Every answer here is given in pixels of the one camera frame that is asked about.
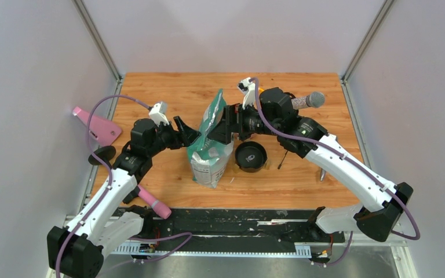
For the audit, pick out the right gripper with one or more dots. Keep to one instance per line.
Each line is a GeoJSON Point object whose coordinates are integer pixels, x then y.
{"type": "Point", "coordinates": [232, 114]}

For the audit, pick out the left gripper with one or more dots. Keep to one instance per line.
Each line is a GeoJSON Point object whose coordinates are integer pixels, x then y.
{"type": "Point", "coordinates": [186, 137]}

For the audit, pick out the green dog food bag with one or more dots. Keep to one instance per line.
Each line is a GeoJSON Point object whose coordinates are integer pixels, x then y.
{"type": "Point", "coordinates": [208, 158]}

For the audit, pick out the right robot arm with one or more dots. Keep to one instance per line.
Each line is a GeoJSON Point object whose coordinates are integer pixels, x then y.
{"type": "Point", "coordinates": [275, 113]}

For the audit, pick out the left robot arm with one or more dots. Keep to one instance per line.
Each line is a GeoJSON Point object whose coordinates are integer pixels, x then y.
{"type": "Point", "coordinates": [79, 248]}

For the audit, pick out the black pet bowl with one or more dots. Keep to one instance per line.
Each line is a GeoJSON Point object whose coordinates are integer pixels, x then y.
{"type": "Point", "coordinates": [250, 156]}

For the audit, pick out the glitter silver microphone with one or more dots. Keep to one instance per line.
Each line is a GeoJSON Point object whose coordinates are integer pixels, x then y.
{"type": "Point", "coordinates": [314, 100]}

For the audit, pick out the silver metal scoop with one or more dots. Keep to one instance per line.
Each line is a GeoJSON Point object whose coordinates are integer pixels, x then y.
{"type": "Point", "coordinates": [322, 175]}

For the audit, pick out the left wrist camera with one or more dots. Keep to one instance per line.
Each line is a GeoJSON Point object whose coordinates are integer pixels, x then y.
{"type": "Point", "coordinates": [157, 113]}

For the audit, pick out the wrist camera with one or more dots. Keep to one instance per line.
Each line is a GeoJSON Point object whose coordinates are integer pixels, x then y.
{"type": "Point", "coordinates": [157, 113]}
{"type": "Point", "coordinates": [249, 90]}

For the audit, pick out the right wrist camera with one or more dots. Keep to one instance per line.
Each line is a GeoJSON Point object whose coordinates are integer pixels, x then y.
{"type": "Point", "coordinates": [249, 90]}

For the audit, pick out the black mounting rail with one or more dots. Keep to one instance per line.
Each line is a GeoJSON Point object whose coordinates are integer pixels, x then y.
{"type": "Point", "coordinates": [240, 231]}

